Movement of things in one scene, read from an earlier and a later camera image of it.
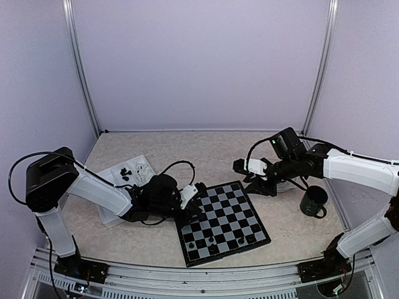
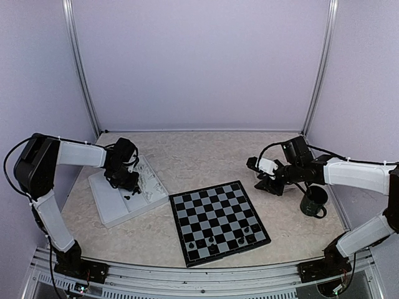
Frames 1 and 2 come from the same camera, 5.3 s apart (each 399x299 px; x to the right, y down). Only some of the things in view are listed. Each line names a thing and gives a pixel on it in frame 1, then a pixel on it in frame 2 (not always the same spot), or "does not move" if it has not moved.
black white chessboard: (230, 224) does not move
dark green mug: (313, 200) does not move
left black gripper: (191, 210) -> (130, 186)
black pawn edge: (255, 228) does not move
